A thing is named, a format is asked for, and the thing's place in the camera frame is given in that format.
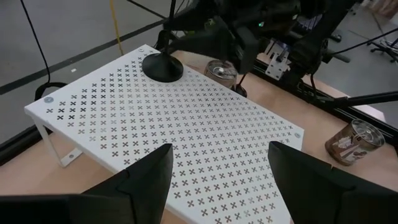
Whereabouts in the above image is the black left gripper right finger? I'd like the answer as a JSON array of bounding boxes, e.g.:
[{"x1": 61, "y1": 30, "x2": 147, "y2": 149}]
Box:
[{"x1": 267, "y1": 141, "x2": 398, "y2": 224}]

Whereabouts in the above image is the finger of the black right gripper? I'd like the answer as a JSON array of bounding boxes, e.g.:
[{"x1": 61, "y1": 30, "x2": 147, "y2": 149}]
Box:
[
  {"x1": 169, "y1": 27, "x2": 239, "y2": 60},
  {"x1": 163, "y1": 1, "x2": 233, "y2": 31}
]

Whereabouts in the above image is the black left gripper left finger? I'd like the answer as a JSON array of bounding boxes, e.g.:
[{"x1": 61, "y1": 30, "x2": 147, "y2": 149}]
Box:
[{"x1": 0, "y1": 143, "x2": 174, "y2": 224}]

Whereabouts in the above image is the backlit computer keyboard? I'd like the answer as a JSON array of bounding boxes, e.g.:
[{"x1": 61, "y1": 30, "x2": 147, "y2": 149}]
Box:
[{"x1": 297, "y1": 14, "x2": 326, "y2": 32}]

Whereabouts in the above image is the white perforated metal shelf riser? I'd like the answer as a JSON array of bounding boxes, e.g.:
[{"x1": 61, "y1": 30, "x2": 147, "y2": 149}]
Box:
[{"x1": 24, "y1": 44, "x2": 305, "y2": 224}]

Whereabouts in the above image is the black office chair base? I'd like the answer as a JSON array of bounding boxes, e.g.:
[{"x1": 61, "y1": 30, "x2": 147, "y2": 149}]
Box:
[{"x1": 366, "y1": 27, "x2": 398, "y2": 63}]

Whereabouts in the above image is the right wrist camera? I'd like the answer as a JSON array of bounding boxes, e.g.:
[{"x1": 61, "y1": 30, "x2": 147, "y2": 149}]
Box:
[{"x1": 234, "y1": 27, "x2": 259, "y2": 75}]

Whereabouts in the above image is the silver metal bracket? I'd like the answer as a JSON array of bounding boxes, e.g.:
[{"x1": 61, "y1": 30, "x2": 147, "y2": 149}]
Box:
[{"x1": 265, "y1": 45, "x2": 292, "y2": 81}]

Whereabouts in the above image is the yellow extension cable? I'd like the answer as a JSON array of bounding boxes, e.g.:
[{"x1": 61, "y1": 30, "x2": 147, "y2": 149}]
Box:
[{"x1": 108, "y1": 0, "x2": 124, "y2": 56}]

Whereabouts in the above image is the black looped cable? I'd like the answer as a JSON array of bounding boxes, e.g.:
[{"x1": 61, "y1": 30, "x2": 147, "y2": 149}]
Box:
[{"x1": 19, "y1": 0, "x2": 68, "y2": 102}]

